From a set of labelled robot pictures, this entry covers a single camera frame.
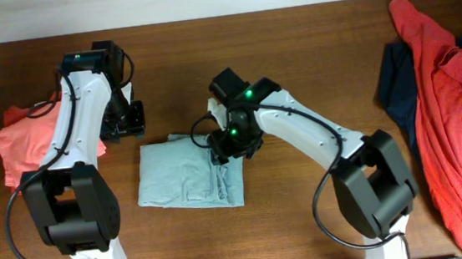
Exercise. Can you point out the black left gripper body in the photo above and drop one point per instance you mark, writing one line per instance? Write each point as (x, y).
(123, 119)

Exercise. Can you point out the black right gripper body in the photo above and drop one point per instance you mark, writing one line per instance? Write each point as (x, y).
(235, 139)

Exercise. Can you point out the light blue t-shirt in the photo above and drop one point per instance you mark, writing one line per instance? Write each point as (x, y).
(179, 174)

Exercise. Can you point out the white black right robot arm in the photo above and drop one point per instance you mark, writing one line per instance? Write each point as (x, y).
(374, 187)

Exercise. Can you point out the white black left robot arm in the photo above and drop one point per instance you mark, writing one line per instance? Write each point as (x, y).
(72, 206)

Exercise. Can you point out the folded coral pink shirt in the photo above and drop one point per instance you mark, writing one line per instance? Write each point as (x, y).
(22, 143)

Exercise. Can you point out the folded red shirt underneath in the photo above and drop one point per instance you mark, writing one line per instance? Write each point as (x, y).
(14, 114)

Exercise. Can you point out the navy blue garment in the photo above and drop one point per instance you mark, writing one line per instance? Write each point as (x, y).
(397, 90)

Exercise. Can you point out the red crumpled garment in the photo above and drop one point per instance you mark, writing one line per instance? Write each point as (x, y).
(438, 120)

